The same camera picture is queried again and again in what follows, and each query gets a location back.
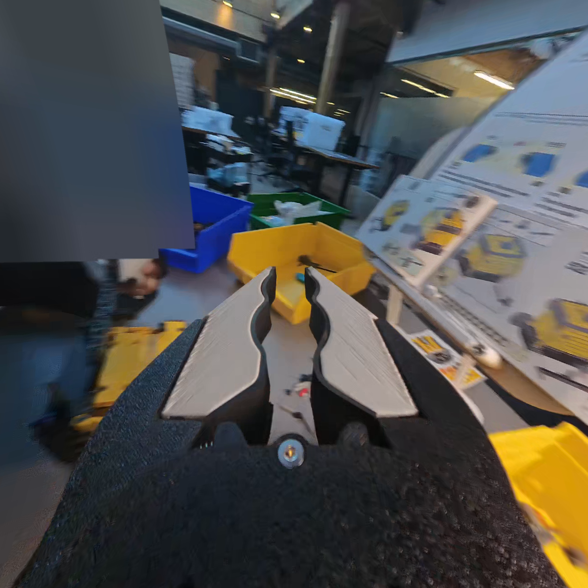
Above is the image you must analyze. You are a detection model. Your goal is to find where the pile of small brick parts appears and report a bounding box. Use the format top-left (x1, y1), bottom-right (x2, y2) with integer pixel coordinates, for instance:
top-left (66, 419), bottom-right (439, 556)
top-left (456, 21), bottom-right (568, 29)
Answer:
top-left (279, 371), bottom-right (316, 421)

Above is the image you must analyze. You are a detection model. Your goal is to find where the blue plastic bin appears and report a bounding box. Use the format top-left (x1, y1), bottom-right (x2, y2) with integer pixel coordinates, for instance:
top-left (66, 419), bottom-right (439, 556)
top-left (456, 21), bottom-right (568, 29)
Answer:
top-left (161, 184), bottom-right (254, 275)

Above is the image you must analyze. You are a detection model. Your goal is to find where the grey desk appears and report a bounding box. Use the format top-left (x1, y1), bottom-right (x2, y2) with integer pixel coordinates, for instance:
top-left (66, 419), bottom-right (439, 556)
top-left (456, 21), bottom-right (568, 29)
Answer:
top-left (0, 230), bottom-right (588, 588)

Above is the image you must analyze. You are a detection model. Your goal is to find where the yellow plastic box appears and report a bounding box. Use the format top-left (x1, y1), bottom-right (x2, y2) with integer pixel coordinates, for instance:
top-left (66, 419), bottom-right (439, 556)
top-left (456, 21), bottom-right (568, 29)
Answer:
top-left (487, 421), bottom-right (588, 588)

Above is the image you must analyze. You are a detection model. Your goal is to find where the clear plastic bag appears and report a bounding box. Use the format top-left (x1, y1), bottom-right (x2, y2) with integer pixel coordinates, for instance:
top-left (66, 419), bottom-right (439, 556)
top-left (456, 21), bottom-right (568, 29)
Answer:
top-left (273, 200), bottom-right (323, 222)

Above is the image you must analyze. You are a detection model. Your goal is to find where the green plastic bin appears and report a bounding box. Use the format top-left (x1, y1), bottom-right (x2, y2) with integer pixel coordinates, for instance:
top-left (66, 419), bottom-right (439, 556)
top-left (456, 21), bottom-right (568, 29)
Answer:
top-left (246, 190), bottom-right (352, 231)

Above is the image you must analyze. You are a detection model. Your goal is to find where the printed instruction booklet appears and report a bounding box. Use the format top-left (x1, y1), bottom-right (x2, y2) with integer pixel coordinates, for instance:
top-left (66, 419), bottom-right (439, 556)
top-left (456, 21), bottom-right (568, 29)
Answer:
top-left (357, 32), bottom-right (588, 423)

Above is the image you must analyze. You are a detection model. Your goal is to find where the yellow plastic bin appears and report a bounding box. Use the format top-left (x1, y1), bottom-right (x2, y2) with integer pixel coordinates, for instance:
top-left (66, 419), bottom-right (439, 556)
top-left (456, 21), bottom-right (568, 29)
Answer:
top-left (226, 222), bottom-right (378, 326)

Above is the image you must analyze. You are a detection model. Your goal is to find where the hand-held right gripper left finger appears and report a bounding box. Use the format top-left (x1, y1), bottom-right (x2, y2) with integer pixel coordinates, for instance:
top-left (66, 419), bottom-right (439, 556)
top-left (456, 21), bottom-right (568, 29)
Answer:
top-left (161, 267), bottom-right (277, 442)

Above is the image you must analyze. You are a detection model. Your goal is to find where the sticker sheet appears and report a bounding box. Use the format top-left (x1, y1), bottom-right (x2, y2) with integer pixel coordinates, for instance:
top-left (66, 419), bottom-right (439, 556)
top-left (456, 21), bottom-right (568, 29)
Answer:
top-left (408, 328), bottom-right (488, 392)

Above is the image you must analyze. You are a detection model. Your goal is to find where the wooden table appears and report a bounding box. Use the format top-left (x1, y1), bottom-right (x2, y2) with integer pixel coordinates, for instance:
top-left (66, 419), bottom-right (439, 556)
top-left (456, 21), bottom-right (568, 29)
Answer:
top-left (274, 143), bottom-right (378, 208)

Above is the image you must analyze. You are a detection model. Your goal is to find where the person's left hand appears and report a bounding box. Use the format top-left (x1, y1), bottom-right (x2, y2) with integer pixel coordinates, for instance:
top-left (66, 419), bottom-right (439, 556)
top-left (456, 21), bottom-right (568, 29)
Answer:
top-left (115, 258), bottom-right (170, 300)

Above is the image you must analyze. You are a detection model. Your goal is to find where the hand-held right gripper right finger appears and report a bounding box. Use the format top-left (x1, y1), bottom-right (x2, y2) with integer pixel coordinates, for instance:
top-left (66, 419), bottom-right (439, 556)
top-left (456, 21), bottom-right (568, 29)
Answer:
top-left (304, 267), bottom-right (420, 443)

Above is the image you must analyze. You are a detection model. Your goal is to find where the person's left forearm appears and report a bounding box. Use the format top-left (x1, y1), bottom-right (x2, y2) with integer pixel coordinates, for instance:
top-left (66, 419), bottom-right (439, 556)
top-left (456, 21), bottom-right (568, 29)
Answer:
top-left (0, 261), bottom-right (104, 310)

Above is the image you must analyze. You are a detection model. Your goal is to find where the black yellow toy brick vehicle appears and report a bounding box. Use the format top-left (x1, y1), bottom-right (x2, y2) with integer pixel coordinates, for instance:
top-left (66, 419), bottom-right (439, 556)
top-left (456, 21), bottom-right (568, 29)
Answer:
top-left (69, 319), bottom-right (190, 438)

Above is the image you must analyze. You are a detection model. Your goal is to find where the white storage box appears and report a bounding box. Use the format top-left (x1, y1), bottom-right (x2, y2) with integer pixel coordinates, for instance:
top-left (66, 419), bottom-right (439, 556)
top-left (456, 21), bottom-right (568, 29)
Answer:
top-left (278, 105), bottom-right (348, 153)

